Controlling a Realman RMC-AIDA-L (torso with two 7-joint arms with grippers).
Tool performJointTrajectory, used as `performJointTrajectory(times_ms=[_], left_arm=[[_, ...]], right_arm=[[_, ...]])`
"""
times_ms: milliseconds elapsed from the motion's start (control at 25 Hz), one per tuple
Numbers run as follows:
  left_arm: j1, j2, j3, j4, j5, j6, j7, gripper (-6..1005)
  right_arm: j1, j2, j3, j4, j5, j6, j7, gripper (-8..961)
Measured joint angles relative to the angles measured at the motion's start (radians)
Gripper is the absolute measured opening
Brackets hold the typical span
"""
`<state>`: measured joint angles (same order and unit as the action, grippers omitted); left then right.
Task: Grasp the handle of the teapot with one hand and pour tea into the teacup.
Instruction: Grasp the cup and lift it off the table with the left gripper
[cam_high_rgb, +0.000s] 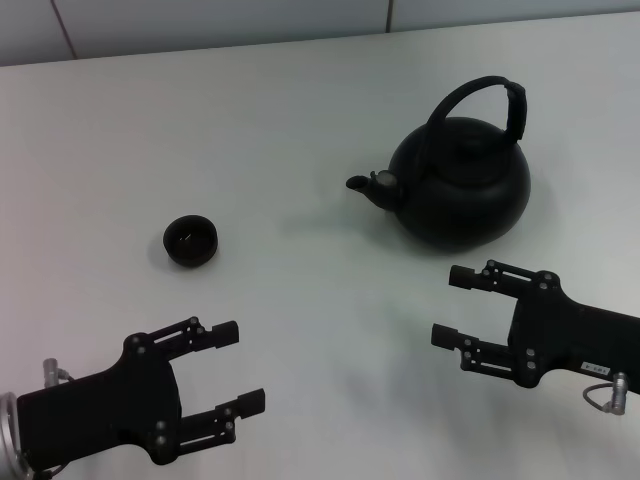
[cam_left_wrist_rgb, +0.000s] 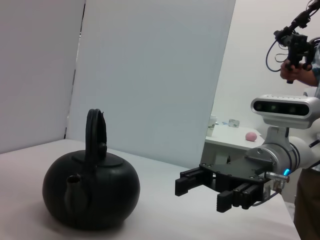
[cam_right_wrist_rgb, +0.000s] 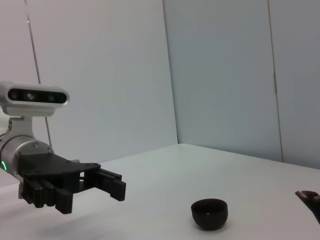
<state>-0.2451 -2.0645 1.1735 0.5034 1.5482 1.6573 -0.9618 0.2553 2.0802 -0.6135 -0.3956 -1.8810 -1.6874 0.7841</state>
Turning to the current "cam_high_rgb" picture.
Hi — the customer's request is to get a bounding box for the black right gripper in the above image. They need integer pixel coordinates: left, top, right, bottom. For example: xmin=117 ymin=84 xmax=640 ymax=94
xmin=430 ymin=259 xmax=640 ymax=391

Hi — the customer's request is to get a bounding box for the small black teacup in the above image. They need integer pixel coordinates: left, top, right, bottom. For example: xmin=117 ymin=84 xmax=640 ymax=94
xmin=162 ymin=213 xmax=221 ymax=269

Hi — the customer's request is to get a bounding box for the gripper connector cable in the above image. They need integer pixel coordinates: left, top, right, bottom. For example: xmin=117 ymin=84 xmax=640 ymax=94
xmin=42 ymin=357 xmax=74 ymax=386
xmin=581 ymin=372 xmax=629 ymax=415

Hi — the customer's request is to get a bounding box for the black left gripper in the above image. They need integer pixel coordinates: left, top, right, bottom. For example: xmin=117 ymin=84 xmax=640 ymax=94
xmin=17 ymin=315 xmax=266 ymax=466

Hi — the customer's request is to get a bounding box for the black round teapot with handle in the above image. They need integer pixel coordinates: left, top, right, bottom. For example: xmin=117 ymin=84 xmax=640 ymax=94
xmin=344 ymin=75 xmax=532 ymax=254

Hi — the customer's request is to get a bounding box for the left gripper connector cable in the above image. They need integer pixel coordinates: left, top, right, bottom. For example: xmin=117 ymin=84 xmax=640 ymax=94
xmin=42 ymin=357 xmax=74 ymax=386

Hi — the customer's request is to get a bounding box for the right gripper connector cable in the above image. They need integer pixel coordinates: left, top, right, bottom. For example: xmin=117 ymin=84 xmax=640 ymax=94
xmin=581 ymin=372 xmax=629 ymax=415

